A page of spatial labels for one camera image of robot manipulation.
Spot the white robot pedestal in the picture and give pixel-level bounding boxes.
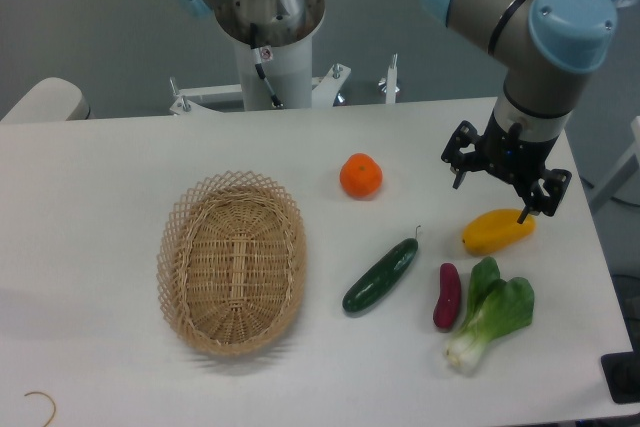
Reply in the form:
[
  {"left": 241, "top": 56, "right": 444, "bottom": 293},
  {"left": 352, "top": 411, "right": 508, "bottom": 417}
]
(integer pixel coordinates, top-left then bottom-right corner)
[{"left": 214, "top": 0, "right": 325, "bottom": 111}]

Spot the purple sweet potato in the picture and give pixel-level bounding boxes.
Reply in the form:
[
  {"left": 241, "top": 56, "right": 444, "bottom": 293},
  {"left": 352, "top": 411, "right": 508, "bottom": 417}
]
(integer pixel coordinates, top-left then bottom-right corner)
[{"left": 432, "top": 263, "right": 462, "bottom": 331}]

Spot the woven wicker basket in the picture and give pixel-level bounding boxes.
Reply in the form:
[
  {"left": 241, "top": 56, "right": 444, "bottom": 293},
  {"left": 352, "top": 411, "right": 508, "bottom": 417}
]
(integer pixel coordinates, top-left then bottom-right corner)
[{"left": 157, "top": 171, "right": 307, "bottom": 356}]

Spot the yellow mango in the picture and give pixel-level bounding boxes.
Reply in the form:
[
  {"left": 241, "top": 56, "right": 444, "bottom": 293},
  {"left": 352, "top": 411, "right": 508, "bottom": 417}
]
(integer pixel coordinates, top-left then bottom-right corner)
[{"left": 461, "top": 209, "right": 536, "bottom": 256}]

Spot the yellow rubber band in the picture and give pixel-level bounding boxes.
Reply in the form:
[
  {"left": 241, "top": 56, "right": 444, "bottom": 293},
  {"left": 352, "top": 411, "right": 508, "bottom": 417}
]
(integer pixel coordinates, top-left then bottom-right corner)
[{"left": 23, "top": 390, "right": 58, "bottom": 424}]

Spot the black pedestal cable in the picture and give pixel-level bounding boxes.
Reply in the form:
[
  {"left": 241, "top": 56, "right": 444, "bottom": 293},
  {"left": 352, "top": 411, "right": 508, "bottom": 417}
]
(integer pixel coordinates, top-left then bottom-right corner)
[{"left": 248, "top": 22, "right": 285, "bottom": 110}]

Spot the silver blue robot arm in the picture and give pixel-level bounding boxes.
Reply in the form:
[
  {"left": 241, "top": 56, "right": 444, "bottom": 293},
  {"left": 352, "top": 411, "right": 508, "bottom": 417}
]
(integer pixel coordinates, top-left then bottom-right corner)
[{"left": 179, "top": 0, "right": 617, "bottom": 216}]

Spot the white chair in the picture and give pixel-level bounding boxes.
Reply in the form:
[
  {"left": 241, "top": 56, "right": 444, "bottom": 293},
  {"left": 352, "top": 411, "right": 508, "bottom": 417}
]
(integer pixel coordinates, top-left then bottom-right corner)
[{"left": 1, "top": 77, "right": 93, "bottom": 125}]

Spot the orange tangerine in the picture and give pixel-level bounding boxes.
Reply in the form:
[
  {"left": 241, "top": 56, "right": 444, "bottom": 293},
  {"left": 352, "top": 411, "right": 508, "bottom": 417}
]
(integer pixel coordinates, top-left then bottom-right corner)
[{"left": 339, "top": 153, "right": 383, "bottom": 199}]

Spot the black device at table edge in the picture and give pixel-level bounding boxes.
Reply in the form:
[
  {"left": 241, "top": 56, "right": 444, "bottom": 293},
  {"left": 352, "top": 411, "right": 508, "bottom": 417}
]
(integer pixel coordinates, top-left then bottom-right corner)
[{"left": 600, "top": 352, "right": 639, "bottom": 404}]

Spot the green cucumber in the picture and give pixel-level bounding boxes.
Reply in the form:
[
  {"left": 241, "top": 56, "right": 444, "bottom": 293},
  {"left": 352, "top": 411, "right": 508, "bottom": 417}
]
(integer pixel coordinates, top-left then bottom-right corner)
[{"left": 342, "top": 226, "right": 420, "bottom": 315}]

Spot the white base frame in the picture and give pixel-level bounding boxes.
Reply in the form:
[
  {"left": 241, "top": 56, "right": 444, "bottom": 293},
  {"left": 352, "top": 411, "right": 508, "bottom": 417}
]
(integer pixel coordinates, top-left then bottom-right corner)
[{"left": 169, "top": 53, "right": 401, "bottom": 115}]

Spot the green bok choy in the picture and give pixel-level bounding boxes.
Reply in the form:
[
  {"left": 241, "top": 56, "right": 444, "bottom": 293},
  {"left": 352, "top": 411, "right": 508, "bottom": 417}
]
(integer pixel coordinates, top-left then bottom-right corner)
[{"left": 445, "top": 257, "right": 535, "bottom": 374}]

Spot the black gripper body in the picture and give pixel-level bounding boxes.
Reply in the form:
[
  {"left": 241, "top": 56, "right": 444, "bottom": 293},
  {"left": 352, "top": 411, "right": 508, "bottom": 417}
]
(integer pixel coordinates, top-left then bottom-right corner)
[{"left": 476, "top": 113, "right": 557, "bottom": 189}]

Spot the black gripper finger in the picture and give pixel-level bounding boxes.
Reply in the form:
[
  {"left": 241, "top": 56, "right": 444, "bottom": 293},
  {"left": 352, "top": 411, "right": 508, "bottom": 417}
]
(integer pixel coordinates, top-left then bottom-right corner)
[
  {"left": 516, "top": 168, "right": 572, "bottom": 224},
  {"left": 441, "top": 120, "right": 483, "bottom": 189}
]

